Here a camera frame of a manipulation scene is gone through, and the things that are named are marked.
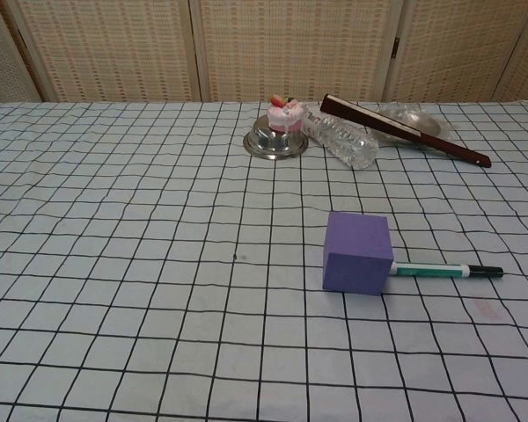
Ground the purple foam cube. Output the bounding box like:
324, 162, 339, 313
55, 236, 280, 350
321, 211, 395, 295

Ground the green white marker pen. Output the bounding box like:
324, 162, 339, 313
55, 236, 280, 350
387, 262, 504, 280

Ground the checkered tablecloth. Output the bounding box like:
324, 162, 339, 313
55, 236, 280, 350
0, 101, 528, 422

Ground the inverted steel bowl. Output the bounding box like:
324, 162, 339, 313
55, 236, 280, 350
243, 113, 310, 159

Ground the pink toy cake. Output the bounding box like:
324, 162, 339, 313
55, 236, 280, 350
267, 94, 306, 134

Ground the clear plastic water bottle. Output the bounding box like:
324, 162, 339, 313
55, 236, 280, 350
302, 104, 380, 171

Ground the dark red long box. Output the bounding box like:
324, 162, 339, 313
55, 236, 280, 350
319, 93, 493, 168

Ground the woven folding screen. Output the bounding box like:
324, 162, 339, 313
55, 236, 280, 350
0, 0, 528, 105

